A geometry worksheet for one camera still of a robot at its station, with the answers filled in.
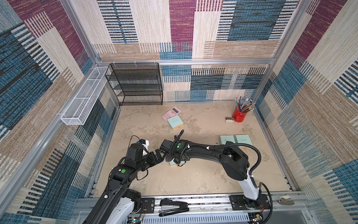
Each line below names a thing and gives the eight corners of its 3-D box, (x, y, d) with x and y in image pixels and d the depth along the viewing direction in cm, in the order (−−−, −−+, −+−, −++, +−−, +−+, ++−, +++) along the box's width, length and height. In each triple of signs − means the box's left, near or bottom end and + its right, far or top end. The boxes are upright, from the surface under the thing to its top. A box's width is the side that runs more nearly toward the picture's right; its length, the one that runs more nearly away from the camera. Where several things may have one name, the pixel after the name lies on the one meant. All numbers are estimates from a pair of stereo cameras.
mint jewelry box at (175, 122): (172, 130, 105) (172, 128, 102) (167, 122, 110) (167, 119, 108) (184, 125, 108) (184, 123, 105) (178, 117, 113) (178, 114, 111)
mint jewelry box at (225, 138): (221, 144, 98) (222, 141, 95) (220, 137, 101) (221, 135, 98) (235, 144, 98) (236, 141, 95) (233, 137, 101) (235, 135, 98)
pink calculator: (167, 122, 110) (167, 120, 108) (161, 116, 114) (160, 115, 112) (181, 112, 117) (181, 110, 115) (175, 107, 120) (175, 105, 119)
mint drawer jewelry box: (236, 144, 98) (237, 142, 95) (233, 137, 101) (235, 134, 98) (249, 144, 98) (251, 142, 95) (246, 137, 101) (248, 134, 98)
